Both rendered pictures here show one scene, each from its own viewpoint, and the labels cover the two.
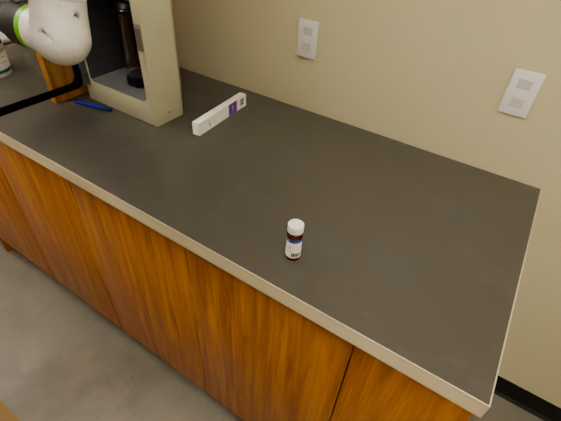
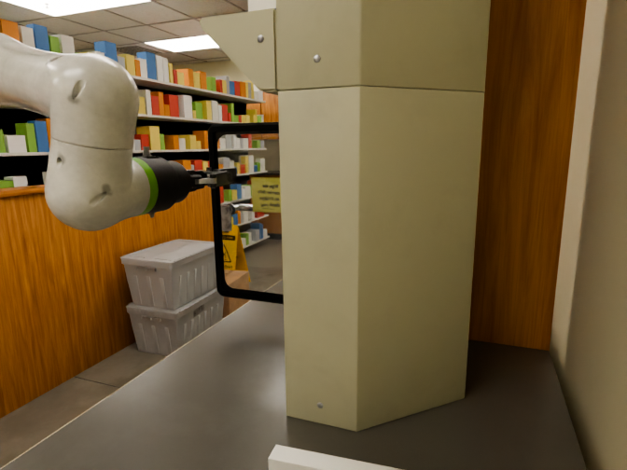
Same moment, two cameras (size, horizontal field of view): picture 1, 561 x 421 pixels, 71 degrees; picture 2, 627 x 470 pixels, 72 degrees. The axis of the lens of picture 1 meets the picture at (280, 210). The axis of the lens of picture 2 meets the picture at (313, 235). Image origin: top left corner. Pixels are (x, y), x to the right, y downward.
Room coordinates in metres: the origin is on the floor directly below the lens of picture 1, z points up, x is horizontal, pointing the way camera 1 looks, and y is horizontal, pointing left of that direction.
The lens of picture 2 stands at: (1.02, -0.19, 1.34)
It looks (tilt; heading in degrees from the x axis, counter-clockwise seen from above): 12 degrees down; 80
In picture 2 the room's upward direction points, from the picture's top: 1 degrees counter-clockwise
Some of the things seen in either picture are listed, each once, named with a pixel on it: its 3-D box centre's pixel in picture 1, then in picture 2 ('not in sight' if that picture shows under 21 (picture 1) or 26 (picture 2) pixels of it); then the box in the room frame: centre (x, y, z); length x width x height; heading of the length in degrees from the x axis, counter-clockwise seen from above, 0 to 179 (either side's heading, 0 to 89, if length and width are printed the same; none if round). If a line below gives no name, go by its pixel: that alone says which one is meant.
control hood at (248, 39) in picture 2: not in sight; (286, 72); (1.10, 0.56, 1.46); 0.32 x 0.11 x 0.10; 59
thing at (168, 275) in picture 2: not in sight; (177, 271); (0.56, 2.81, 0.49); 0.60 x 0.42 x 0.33; 59
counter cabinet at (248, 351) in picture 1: (190, 233); not in sight; (1.12, 0.35, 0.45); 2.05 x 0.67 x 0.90; 59
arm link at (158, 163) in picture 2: (27, 22); (147, 182); (0.87, 0.56, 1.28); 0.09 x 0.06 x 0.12; 149
